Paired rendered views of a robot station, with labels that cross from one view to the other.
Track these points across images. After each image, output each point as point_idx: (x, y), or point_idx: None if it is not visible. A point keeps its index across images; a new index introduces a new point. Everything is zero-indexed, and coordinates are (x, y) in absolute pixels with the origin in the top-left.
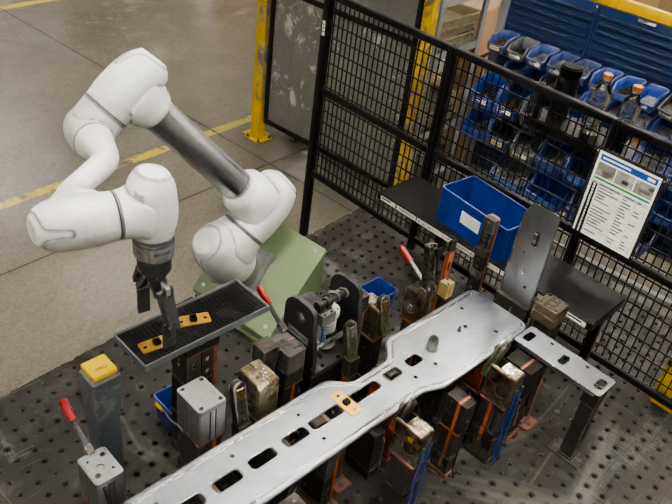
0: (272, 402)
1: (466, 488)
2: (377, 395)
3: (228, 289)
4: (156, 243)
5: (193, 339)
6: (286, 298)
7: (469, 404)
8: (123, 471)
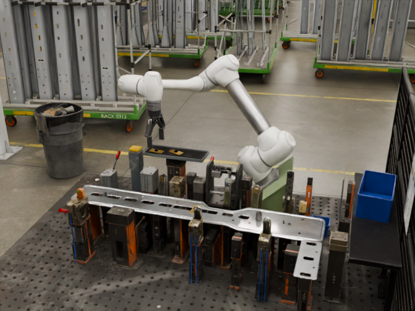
0: (176, 195)
1: (231, 296)
2: (209, 215)
3: (201, 152)
4: (147, 100)
5: (166, 155)
6: (265, 195)
7: (235, 239)
8: (110, 176)
